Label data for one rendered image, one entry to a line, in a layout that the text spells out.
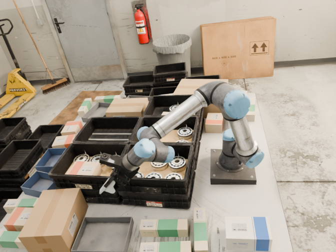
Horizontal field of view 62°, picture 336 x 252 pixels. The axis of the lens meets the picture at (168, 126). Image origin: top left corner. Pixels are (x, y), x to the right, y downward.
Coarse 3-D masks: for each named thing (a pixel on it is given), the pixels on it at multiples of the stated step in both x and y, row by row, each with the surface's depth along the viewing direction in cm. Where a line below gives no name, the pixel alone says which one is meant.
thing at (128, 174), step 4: (116, 168) 122; (124, 168) 118; (112, 172) 123; (116, 172) 122; (120, 172) 123; (124, 172) 123; (128, 172) 122; (132, 172) 121; (136, 172) 121; (116, 176) 125; (120, 176) 122; (124, 176) 123; (128, 176) 123; (132, 176) 123; (120, 180) 126; (124, 180) 123; (128, 180) 123; (120, 184) 125
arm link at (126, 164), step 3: (126, 156) 121; (123, 159) 118; (126, 159) 116; (123, 162) 117; (126, 162) 116; (126, 165) 116; (129, 165) 116; (132, 165) 115; (126, 168) 117; (129, 168) 117; (132, 168) 117; (135, 168) 118
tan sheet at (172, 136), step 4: (172, 132) 193; (176, 132) 193; (164, 136) 191; (168, 136) 190; (172, 136) 190; (176, 136) 189; (160, 140) 188; (164, 140) 187; (168, 140) 186; (172, 140) 186; (176, 140) 185; (188, 140) 183
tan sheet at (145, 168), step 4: (144, 164) 170; (148, 164) 170; (140, 168) 168; (144, 168) 167; (148, 168) 167; (168, 168) 164; (144, 172) 164; (148, 172) 164; (160, 172) 162; (164, 172) 162; (168, 172) 162; (172, 172) 161; (176, 172) 161; (180, 172) 160; (184, 172) 160; (144, 176) 162; (164, 176) 159
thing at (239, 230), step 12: (228, 216) 136; (240, 216) 135; (252, 216) 134; (228, 228) 131; (240, 228) 130; (252, 228) 129; (264, 228) 128; (228, 240) 128; (240, 240) 127; (252, 240) 126; (264, 240) 125
